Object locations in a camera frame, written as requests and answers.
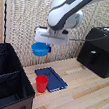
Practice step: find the dark blue book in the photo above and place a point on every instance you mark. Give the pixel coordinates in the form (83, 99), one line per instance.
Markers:
(51, 78)

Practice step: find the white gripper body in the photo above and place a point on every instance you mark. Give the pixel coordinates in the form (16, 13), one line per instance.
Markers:
(51, 37)

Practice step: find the red plastic cup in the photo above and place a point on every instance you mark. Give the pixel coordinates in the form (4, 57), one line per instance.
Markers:
(41, 83)

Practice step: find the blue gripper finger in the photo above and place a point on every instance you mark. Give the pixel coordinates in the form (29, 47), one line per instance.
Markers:
(49, 49)

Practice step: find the woven bamboo screen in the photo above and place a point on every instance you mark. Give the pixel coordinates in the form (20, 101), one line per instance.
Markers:
(29, 16)

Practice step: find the open black fabric case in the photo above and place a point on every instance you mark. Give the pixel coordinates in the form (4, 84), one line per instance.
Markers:
(6, 80)

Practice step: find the black equipment box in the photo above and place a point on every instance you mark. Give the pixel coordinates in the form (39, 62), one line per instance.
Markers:
(101, 51)

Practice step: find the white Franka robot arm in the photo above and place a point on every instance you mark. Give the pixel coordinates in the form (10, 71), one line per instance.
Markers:
(65, 11)

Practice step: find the blue bowl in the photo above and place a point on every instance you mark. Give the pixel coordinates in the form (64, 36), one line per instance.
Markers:
(40, 49)

